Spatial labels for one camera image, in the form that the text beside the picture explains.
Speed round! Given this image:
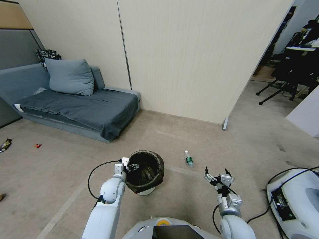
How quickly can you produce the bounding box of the white robot front shell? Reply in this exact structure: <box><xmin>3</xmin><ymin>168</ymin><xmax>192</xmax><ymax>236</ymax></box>
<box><xmin>122</xmin><ymin>216</ymin><xmax>223</xmax><ymax>239</ymax></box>

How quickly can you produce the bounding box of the grey pillow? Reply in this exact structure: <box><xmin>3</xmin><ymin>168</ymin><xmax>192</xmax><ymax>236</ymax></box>
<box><xmin>45</xmin><ymin>58</ymin><xmax>95</xmax><ymax>97</ymax></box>

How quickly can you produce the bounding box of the white desk top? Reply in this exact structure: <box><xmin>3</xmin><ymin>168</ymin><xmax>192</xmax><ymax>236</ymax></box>
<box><xmin>286</xmin><ymin>45</ymin><xmax>316</xmax><ymax>52</ymax></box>

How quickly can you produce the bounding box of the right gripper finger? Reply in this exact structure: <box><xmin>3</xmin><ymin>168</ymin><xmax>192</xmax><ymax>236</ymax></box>
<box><xmin>225</xmin><ymin>168</ymin><xmax>235</xmax><ymax>185</ymax></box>
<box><xmin>203</xmin><ymin>166</ymin><xmax>217</xmax><ymax>185</ymax></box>

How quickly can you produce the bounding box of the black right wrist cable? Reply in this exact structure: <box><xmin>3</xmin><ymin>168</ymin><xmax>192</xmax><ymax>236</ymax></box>
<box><xmin>212</xmin><ymin>185</ymin><xmax>237</xmax><ymax>235</ymax></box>

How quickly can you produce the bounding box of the clear plastic bottle green label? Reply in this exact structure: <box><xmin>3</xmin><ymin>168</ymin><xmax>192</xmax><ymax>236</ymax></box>
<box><xmin>184</xmin><ymin>150</ymin><xmax>195</xmax><ymax>168</ymax></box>

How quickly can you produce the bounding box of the dark shiny snack wrapper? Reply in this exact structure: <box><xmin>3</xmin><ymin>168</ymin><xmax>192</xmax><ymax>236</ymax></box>
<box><xmin>0</xmin><ymin>138</ymin><xmax>13</xmax><ymax>153</ymax></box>

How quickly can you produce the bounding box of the black office chair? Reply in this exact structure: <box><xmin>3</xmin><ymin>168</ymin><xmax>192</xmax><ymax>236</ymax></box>
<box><xmin>256</xmin><ymin>53</ymin><xmax>319</xmax><ymax>105</ymax></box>

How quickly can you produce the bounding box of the black bin liner bag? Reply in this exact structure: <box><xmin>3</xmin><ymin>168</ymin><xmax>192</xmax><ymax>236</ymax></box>
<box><xmin>124</xmin><ymin>150</ymin><xmax>165</xmax><ymax>194</ymax></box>

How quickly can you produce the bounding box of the white round trash bin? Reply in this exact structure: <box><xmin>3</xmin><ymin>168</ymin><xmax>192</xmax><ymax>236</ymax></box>
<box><xmin>135</xmin><ymin>185</ymin><xmax>157</xmax><ymax>196</ymax></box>

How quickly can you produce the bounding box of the white machine base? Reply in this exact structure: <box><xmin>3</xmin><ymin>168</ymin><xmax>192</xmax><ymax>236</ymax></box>
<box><xmin>266</xmin><ymin>168</ymin><xmax>319</xmax><ymax>239</ymax></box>

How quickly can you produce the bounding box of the cardboard box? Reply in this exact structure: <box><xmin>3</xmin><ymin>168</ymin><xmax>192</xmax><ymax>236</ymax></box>
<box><xmin>253</xmin><ymin>64</ymin><xmax>274</xmax><ymax>77</ymax></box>

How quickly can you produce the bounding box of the black floor cable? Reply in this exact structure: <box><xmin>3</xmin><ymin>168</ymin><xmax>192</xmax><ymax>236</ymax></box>
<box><xmin>246</xmin><ymin>167</ymin><xmax>319</xmax><ymax>239</ymax></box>

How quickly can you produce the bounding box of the dark grey sofa blanket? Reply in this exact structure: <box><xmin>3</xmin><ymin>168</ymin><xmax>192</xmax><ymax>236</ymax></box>
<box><xmin>14</xmin><ymin>87</ymin><xmax>139</xmax><ymax>140</ymax></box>

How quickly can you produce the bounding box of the grey sofa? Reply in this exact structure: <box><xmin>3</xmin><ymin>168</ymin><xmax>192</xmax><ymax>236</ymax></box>
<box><xmin>0</xmin><ymin>63</ymin><xmax>142</xmax><ymax>144</ymax></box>

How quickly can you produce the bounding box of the white cabinet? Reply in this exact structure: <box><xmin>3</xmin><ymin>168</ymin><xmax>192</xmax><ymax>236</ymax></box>
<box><xmin>285</xmin><ymin>85</ymin><xmax>319</xmax><ymax>138</ymax></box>

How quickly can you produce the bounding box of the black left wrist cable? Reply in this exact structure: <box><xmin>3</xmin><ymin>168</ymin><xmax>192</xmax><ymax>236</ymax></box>
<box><xmin>87</xmin><ymin>160</ymin><xmax>123</xmax><ymax>200</ymax></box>

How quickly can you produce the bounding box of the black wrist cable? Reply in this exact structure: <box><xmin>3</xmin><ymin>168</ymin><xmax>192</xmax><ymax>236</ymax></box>
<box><xmin>212</xmin><ymin>185</ymin><xmax>237</xmax><ymax>235</ymax></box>
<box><xmin>87</xmin><ymin>160</ymin><xmax>123</xmax><ymax>200</ymax></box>

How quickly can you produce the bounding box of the black white patterned pillow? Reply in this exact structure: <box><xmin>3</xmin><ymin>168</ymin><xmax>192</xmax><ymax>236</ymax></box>
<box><xmin>35</xmin><ymin>48</ymin><xmax>62</xmax><ymax>72</ymax></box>

